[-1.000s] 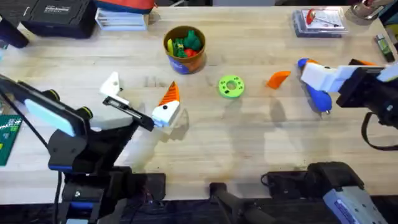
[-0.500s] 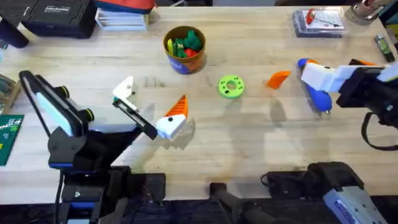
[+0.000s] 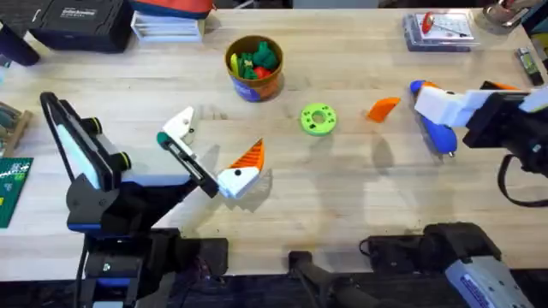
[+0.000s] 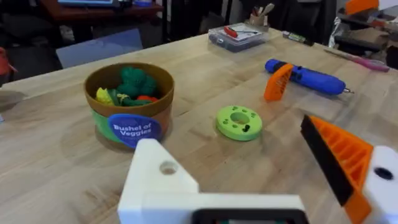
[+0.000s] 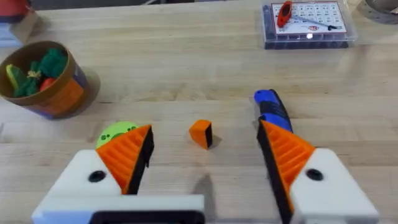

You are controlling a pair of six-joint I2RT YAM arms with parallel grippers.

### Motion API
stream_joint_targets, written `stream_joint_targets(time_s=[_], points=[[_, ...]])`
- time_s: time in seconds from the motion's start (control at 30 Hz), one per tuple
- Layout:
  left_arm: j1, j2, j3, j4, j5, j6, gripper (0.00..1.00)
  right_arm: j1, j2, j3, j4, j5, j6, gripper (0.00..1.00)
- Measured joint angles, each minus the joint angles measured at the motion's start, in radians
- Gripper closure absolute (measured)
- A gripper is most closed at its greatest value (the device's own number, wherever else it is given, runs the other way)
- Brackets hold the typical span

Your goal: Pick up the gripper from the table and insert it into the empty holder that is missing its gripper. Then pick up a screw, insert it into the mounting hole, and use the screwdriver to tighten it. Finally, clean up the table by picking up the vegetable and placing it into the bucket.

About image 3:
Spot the brown tub of toys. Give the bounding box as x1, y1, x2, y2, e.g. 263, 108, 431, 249
224, 34, 285, 104

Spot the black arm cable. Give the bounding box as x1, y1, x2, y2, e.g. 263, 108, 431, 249
73, 234, 91, 308
496, 152, 548, 209

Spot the shiny metal tool heap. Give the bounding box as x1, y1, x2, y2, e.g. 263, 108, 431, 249
482, 0, 534, 30

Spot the dark cylinder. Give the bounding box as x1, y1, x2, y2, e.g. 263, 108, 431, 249
0, 16, 42, 68

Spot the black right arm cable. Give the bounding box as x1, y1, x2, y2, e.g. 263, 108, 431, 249
496, 152, 548, 209

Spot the small black green tool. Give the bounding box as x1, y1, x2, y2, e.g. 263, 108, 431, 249
514, 47, 545, 87

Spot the blue electric screwdriver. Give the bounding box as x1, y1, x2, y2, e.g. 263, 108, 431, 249
408, 80, 459, 158

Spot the black rail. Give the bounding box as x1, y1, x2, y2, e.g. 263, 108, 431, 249
0, 250, 548, 308

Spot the black upright left wrist plate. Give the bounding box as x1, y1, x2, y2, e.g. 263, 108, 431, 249
39, 91, 125, 194

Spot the green board with blocks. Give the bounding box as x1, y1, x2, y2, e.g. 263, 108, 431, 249
0, 157, 35, 229

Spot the orange ribbed wedge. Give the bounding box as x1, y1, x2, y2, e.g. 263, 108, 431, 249
366, 97, 402, 124

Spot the orange and blue bag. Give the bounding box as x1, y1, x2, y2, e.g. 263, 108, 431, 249
128, 0, 216, 21

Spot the green disc with holes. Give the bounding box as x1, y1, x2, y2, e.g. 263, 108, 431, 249
300, 102, 338, 138

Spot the stack of pale boxes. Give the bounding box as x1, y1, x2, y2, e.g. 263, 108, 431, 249
130, 10, 206, 44

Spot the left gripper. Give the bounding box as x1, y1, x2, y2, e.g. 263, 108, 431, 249
83, 106, 266, 200

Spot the black hard case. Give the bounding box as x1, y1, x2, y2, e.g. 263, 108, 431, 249
28, 0, 134, 54

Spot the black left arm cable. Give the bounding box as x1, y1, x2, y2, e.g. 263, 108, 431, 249
73, 234, 91, 308

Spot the small wooden rack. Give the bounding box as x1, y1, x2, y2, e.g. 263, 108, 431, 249
0, 101, 34, 158

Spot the clear box with red tool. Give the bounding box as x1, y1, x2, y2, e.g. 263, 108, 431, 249
402, 11, 481, 53

